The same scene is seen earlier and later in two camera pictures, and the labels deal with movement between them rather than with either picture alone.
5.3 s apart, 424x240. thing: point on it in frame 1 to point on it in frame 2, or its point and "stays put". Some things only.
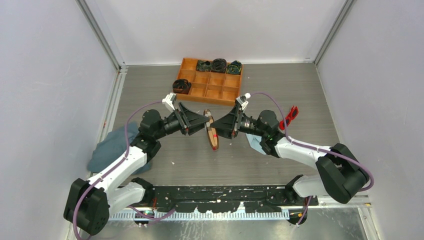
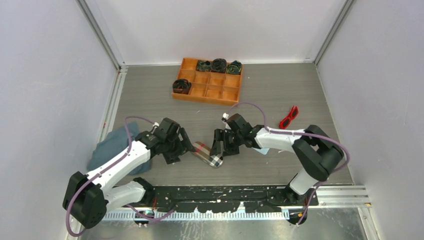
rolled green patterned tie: x=235 y=67 stays put
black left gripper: x=194 y=121 to x=170 y=157
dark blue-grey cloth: x=113 y=148 stays put
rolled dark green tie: x=204 y=65 stays put
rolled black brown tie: x=219 y=65 stays put
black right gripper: x=225 y=126 to x=220 y=135
